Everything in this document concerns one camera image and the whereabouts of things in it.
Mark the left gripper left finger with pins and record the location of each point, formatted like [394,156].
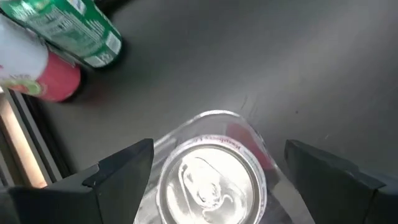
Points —
[118,186]

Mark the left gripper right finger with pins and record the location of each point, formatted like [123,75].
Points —
[335,193]

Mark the red and white soda can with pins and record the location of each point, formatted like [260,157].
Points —
[59,77]
[214,186]

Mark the clear plastic bin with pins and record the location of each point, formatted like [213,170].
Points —
[214,124]

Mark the green Sprite soda can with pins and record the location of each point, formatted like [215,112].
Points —
[62,28]

